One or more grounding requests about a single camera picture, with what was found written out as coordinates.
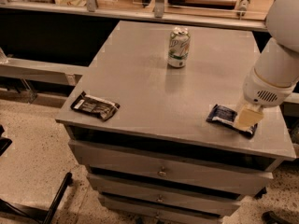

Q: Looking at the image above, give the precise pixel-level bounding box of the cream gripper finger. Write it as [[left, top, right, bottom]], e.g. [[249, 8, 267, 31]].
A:
[[233, 97, 263, 132]]

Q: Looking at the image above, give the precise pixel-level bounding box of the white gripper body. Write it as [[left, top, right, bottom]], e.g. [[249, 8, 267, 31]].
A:
[[243, 68, 296, 107]]

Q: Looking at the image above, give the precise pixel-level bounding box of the blue rxbar blueberry wrapper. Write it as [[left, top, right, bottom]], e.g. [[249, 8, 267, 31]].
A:
[[206, 105, 258, 138]]

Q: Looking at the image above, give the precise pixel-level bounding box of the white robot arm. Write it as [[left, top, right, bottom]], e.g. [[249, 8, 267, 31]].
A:
[[234, 0, 299, 131]]

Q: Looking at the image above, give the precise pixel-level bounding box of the green white 7up can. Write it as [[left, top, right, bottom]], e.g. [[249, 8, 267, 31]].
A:
[[167, 27, 191, 68]]

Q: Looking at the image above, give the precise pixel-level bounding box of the top grey drawer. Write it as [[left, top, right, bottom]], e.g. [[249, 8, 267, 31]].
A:
[[69, 140, 273, 199]]

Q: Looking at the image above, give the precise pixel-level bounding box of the grey drawer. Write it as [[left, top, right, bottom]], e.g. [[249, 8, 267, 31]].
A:
[[69, 140, 273, 199], [87, 174, 240, 216], [98, 194, 222, 224]]

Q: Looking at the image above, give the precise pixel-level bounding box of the grey drawer cabinet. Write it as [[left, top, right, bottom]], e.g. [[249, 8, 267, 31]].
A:
[[55, 20, 297, 224]]

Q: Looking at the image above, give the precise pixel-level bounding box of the black object on floor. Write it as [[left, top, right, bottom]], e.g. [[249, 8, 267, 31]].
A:
[[262, 211, 291, 224]]

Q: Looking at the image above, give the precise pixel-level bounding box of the black snack bar wrapper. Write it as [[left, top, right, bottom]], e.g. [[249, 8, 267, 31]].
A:
[[71, 91, 121, 121]]

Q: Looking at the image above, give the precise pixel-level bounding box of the middle grey drawer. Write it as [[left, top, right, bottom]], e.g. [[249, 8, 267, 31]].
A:
[[87, 174, 240, 216]]

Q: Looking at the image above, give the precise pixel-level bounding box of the bottom grey drawer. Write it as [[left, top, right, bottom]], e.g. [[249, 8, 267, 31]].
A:
[[98, 194, 222, 224]]

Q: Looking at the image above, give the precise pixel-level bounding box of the black chair leg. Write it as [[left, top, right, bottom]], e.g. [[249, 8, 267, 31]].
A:
[[0, 171, 74, 224]]

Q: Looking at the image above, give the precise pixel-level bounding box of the grey metal shelf rail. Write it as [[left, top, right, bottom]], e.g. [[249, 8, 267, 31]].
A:
[[0, 58, 88, 86]]

